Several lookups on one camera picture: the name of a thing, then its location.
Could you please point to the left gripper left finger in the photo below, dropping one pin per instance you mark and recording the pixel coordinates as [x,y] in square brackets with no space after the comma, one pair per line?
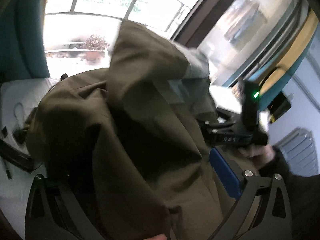
[53,212]

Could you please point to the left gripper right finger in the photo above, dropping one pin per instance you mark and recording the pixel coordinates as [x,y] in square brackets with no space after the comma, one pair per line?
[272,219]

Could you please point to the olive green jacket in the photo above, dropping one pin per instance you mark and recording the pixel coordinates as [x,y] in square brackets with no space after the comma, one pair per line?
[132,148]

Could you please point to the right hand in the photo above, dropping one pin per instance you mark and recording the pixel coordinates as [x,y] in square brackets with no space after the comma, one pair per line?
[259,155]

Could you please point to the left hand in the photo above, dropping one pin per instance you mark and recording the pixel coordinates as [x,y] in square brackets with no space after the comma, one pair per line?
[158,237]

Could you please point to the black equipment case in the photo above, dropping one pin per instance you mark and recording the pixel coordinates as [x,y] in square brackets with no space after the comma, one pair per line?
[278,107]

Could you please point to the black handheld device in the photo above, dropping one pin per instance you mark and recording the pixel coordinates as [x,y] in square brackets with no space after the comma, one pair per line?
[15,157]

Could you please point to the yellow and teal right curtain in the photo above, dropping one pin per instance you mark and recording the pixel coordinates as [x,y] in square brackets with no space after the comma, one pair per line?
[284,63]

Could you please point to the potted plant on balcony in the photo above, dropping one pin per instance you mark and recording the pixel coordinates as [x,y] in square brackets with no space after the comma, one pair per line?
[96,43]

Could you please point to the teal left curtain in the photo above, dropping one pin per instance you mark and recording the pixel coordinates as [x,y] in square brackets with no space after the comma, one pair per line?
[22,49]

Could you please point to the balcony railing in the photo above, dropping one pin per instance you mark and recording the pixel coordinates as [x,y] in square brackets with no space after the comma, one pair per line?
[162,15]

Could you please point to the black window frame post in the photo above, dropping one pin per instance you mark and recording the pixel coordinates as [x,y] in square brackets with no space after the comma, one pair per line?
[201,19]

